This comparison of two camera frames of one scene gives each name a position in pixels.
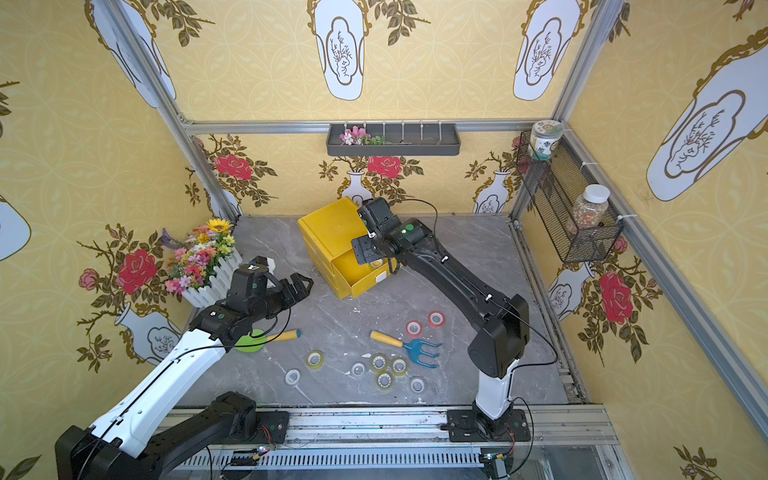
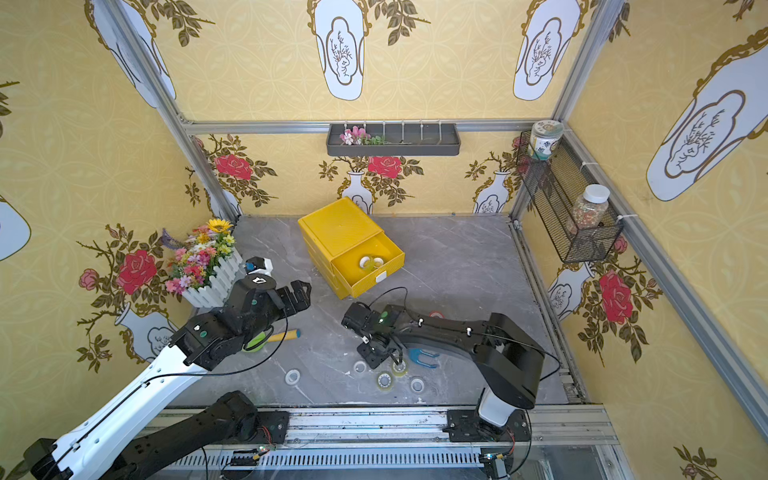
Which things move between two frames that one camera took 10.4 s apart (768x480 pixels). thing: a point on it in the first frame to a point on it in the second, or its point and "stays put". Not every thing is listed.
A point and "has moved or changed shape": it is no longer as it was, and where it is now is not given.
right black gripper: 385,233 to 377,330
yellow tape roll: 399,367 stays put
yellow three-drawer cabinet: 328,234 stays put
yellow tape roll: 315,360 has moved or changed shape
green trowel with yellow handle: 257,339 stays put
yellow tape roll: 385,381 stays put
